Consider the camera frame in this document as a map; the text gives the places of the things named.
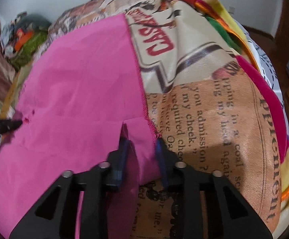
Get pile of clothes and bags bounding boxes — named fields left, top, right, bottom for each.
left=0, top=12, right=52, bottom=71

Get white wall socket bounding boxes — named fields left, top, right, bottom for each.
left=228, top=7, right=235, bottom=15

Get newspaper print bedspread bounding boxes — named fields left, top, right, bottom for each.
left=36, top=0, right=286, bottom=232

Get pink pants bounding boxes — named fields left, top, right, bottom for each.
left=0, top=14, right=159, bottom=238

